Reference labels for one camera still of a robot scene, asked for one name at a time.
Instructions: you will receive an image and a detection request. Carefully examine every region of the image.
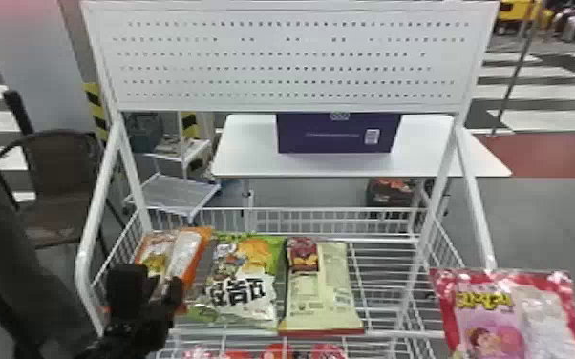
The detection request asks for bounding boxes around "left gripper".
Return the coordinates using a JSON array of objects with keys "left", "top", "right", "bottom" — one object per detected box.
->
[{"left": 97, "top": 262, "right": 187, "bottom": 359}]

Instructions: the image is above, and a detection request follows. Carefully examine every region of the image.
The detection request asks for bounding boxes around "orange snack packet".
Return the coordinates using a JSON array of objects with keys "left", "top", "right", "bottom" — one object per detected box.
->
[{"left": 134, "top": 226, "right": 215, "bottom": 308}]

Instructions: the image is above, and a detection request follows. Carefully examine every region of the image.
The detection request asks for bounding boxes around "green snack packet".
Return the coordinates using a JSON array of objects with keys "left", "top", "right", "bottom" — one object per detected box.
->
[{"left": 182, "top": 232, "right": 288, "bottom": 331}]

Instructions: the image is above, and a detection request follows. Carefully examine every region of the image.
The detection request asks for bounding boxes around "brown chair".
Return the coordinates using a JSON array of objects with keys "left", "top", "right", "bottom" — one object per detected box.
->
[{"left": 0, "top": 128, "right": 129, "bottom": 250}]

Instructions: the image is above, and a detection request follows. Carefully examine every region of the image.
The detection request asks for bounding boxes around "beige and red snack packet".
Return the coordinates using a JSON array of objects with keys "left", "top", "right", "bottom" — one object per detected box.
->
[{"left": 277, "top": 236, "right": 366, "bottom": 337}]

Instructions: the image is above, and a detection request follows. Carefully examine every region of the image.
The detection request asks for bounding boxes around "purple box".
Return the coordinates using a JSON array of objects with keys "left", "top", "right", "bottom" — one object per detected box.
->
[{"left": 275, "top": 113, "right": 403, "bottom": 155}]

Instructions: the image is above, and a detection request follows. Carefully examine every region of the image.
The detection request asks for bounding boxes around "white side table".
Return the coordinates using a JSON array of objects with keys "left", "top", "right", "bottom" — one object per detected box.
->
[{"left": 210, "top": 113, "right": 514, "bottom": 233}]

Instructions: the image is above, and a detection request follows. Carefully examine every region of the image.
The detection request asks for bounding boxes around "pink snack packet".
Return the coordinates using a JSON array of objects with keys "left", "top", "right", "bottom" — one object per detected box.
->
[{"left": 427, "top": 267, "right": 575, "bottom": 359}]

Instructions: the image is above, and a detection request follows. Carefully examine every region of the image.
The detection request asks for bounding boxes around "yellow black striped post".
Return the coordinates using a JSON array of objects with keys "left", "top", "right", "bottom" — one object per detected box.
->
[
  {"left": 83, "top": 81, "right": 112, "bottom": 142},
  {"left": 179, "top": 112, "right": 202, "bottom": 140}
]

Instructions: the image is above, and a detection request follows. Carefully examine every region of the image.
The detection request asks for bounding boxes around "white wire rack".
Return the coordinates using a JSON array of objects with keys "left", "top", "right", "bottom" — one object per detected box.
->
[{"left": 74, "top": 0, "right": 500, "bottom": 359}]

